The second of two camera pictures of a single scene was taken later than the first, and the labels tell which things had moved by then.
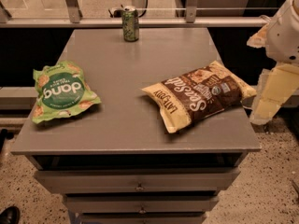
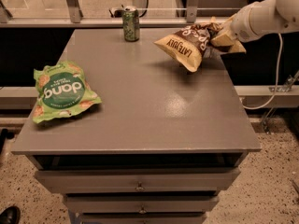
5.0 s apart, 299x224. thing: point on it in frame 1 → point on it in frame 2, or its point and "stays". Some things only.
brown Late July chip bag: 204,93 → 190,45
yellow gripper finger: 260,38 → 223,36
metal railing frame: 78,20 stays
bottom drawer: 142,217 stays
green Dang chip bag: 62,90 stays
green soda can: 131,24 stays
